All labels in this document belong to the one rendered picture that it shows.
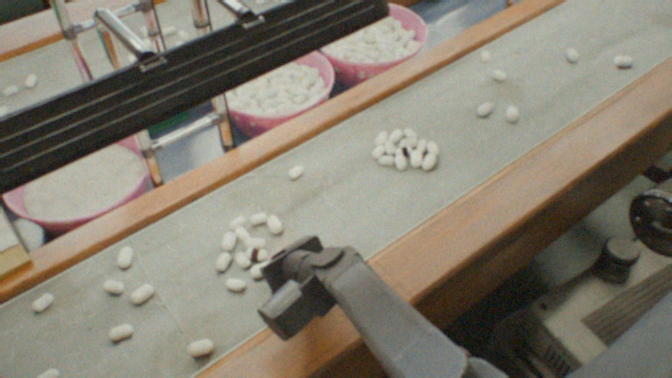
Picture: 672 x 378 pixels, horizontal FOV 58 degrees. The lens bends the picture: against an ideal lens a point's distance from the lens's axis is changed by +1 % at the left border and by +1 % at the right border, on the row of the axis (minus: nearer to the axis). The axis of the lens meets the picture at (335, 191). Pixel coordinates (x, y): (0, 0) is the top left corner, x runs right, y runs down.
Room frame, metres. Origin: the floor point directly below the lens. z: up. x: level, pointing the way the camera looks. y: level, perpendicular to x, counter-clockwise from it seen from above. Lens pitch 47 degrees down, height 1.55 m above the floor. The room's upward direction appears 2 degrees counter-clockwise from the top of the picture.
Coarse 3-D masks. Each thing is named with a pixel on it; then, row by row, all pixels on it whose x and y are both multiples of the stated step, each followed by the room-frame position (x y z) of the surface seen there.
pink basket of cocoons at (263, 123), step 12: (300, 60) 1.18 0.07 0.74; (312, 60) 1.17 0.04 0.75; (324, 60) 1.14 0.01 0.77; (324, 72) 1.12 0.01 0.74; (324, 96) 1.01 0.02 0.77; (300, 108) 0.97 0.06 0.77; (312, 108) 0.99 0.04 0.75; (240, 120) 0.98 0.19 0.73; (252, 120) 0.96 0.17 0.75; (264, 120) 0.95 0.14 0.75; (276, 120) 0.96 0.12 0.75; (288, 120) 0.96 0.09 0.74; (252, 132) 0.98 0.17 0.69; (264, 132) 0.97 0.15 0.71
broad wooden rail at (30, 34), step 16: (80, 0) 1.44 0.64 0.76; (96, 0) 1.44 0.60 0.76; (112, 0) 1.44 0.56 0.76; (128, 0) 1.44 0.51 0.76; (160, 0) 1.46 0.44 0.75; (32, 16) 1.37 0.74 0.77; (48, 16) 1.37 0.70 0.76; (80, 16) 1.36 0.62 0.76; (0, 32) 1.30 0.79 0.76; (16, 32) 1.30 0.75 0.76; (32, 32) 1.30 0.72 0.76; (48, 32) 1.29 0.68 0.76; (0, 48) 1.23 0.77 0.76; (16, 48) 1.23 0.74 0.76; (32, 48) 1.25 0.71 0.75
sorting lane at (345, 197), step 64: (576, 0) 1.40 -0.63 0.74; (640, 0) 1.38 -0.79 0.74; (512, 64) 1.13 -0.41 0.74; (576, 64) 1.12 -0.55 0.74; (640, 64) 1.11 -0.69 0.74; (384, 128) 0.93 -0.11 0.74; (448, 128) 0.92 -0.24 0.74; (512, 128) 0.91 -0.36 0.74; (256, 192) 0.76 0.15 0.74; (320, 192) 0.76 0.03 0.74; (384, 192) 0.75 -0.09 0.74; (448, 192) 0.74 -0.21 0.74; (192, 256) 0.62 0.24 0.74; (0, 320) 0.51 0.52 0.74; (64, 320) 0.50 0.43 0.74; (128, 320) 0.50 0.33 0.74; (192, 320) 0.49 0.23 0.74; (256, 320) 0.49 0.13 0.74
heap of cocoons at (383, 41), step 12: (384, 24) 1.33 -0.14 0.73; (396, 24) 1.31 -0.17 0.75; (348, 36) 1.29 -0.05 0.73; (360, 36) 1.27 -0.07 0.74; (372, 36) 1.26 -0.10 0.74; (384, 36) 1.29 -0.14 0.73; (396, 36) 1.26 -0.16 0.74; (408, 36) 1.26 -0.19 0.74; (324, 48) 1.24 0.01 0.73; (336, 48) 1.22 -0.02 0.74; (348, 48) 1.22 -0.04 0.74; (360, 48) 1.22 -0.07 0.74; (372, 48) 1.22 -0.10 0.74; (384, 48) 1.22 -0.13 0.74; (396, 48) 1.22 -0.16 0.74; (408, 48) 1.21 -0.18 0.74; (360, 60) 1.18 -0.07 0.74; (372, 60) 1.18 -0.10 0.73; (384, 60) 1.16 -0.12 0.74
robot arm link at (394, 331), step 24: (336, 264) 0.43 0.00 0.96; (360, 264) 0.41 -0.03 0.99; (336, 288) 0.38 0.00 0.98; (360, 288) 0.36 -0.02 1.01; (384, 288) 0.34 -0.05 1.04; (360, 312) 0.32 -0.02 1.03; (384, 312) 0.30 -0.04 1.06; (408, 312) 0.28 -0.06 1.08; (384, 336) 0.26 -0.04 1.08; (408, 336) 0.25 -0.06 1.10; (432, 336) 0.21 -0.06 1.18; (384, 360) 0.23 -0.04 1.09; (408, 360) 0.19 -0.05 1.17; (432, 360) 0.18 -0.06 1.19; (456, 360) 0.18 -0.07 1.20
